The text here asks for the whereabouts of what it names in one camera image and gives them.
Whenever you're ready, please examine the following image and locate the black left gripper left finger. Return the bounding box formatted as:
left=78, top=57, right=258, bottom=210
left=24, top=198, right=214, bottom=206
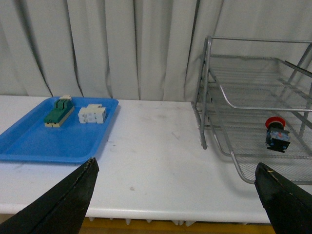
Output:
left=0, top=158, right=99, bottom=234

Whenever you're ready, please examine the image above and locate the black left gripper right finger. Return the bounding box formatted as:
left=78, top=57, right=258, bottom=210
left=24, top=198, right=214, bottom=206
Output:
left=254, top=162, right=312, bottom=234

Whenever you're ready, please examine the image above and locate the red emergency stop button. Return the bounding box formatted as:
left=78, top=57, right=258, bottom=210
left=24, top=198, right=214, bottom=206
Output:
left=265, top=116, right=290, bottom=153

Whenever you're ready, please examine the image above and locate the blue plastic tray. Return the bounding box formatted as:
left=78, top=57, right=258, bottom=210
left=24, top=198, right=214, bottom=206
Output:
left=0, top=97, right=118, bottom=164

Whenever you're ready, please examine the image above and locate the white circuit breaker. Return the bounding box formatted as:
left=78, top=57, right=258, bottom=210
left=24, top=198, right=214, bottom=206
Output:
left=78, top=104, right=106, bottom=124

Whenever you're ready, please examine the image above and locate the silver mesh top tray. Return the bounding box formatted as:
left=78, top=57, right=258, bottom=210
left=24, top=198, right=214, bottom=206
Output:
left=209, top=55, right=312, bottom=112

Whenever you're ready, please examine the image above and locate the white curtain backdrop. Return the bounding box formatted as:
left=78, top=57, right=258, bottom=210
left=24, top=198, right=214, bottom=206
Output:
left=0, top=0, right=312, bottom=101

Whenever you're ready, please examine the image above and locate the green knife switch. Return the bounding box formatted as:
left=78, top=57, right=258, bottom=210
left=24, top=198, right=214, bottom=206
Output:
left=44, top=95, right=75, bottom=127

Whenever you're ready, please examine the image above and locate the silver metal rack frame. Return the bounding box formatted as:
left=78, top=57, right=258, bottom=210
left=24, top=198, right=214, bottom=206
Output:
left=191, top=36, right=312, bottom=149

